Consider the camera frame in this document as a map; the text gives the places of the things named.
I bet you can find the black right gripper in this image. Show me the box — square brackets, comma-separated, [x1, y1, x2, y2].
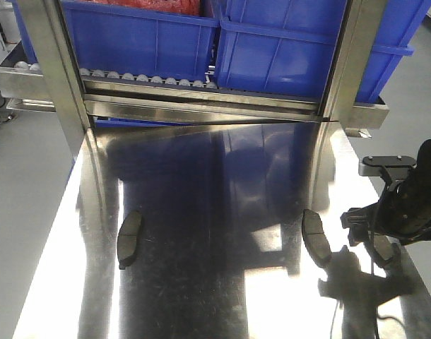
[341, 139, 431, 246]

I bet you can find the grey brake pad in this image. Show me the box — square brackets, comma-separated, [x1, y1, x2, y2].
[301, 209, 332, 268]
[117, 210, 143, 270]
[372, 235, 394, 268]

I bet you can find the steel roller conveyor shelf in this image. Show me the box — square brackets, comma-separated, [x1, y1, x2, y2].
[0, 42, 389, 130]

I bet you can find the large blue bin right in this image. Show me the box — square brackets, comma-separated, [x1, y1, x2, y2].
[214, 1, 431, 103]

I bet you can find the large blue bin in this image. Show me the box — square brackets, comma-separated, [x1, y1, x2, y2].
[10, 0, 220, 82]
[214, 1, 431, 103]

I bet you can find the large blue bin left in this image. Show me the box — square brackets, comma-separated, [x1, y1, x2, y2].
[10, 0, 220, 82]

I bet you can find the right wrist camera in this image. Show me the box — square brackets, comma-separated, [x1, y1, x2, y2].
[358, 155, 416, 177]

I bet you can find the steel rack post right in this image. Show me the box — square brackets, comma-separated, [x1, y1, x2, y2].
[317, 0, 389, 129]

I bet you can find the steel rack post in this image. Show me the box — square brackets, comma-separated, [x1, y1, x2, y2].
[317, 0, 389, 129]
[16, 0, 95, 135]

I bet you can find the steel rack post left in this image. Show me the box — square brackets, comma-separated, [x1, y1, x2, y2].
[16, 0, 95, 135]

